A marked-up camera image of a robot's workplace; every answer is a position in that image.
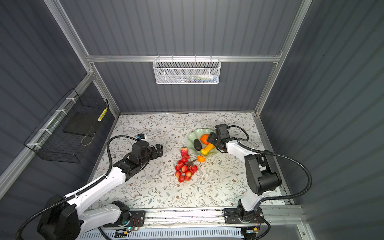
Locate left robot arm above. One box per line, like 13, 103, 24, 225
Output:
37, 140, 163, 240

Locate large orange fake fruit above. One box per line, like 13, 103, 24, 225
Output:
200, 134, 209, 145

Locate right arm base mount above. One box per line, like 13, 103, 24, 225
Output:
222, 207, 264, 225

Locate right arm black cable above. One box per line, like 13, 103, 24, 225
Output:
227, 124, 313, 203

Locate green scalloped fruit bowl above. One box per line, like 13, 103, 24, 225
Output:
187, 129, 220, 157

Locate aluminium front rail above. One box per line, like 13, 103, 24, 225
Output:
61, 205, 304, 232

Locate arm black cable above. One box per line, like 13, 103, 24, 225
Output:
15, 134, 140, 240
227, 124, 313, 203

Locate black wire wall basket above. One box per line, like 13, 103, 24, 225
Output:
24, 90, 109, 164

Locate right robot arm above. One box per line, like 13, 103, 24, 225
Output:
207, 124, 282, 213

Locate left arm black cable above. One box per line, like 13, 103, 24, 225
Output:
15, 134, 140, 240

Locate floral table mat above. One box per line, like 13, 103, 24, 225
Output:
88, 112, 287, 210

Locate items in white basket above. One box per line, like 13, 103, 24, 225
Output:
179, 74, 219, 84

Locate white wire wall basket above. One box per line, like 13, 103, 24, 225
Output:
153, 59, 222, 85

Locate black pad in basket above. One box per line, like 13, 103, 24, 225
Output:
63, 113, 101, 137

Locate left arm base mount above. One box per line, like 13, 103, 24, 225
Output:
103, 211, 146, 228

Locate red fake cherry bunch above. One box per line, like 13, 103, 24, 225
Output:
174, 154, 199, 183

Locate small fake tangerine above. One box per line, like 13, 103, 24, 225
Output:
197, 156, 206, 163

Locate yellow orange fake squash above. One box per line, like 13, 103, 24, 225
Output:
201, 143, 215, 156

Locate dark fake avocado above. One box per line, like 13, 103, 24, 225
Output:
194, 139, 202, 151

